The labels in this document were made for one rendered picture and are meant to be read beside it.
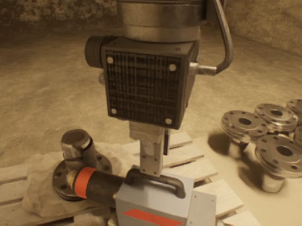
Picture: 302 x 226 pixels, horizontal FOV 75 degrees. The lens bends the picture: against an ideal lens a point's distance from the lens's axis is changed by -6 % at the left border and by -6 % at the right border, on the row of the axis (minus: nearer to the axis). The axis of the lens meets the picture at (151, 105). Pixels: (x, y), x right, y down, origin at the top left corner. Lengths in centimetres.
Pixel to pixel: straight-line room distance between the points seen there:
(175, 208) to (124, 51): 44
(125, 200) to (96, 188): 12
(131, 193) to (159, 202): 8
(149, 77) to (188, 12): 11
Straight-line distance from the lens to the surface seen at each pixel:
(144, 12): 33
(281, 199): 128
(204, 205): 69
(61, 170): 103
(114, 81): 34
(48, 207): 95
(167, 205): 61
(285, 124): 139
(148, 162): 50
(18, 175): 117
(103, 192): 69
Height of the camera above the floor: 91
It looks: 30 degrees down
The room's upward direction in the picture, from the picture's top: 1 degrees clockwise
